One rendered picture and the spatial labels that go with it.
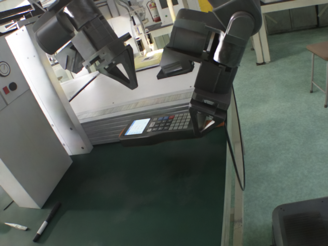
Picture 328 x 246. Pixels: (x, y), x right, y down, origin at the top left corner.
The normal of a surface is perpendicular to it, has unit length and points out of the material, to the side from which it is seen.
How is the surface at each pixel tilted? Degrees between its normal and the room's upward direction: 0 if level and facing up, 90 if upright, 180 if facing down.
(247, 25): 109
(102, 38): 81
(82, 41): 90
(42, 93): 90
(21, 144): 90
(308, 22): 90
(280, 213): 0
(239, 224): 0
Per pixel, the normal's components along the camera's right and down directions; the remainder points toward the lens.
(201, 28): -0.22, 0.82
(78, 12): 0.04, 0.44
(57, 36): 0.28, 0.67
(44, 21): -0.05, 0.20
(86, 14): 0.39, 0.19
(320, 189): -0.29, -0.81
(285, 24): -0.19, 0.58
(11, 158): 0.94, -0.14
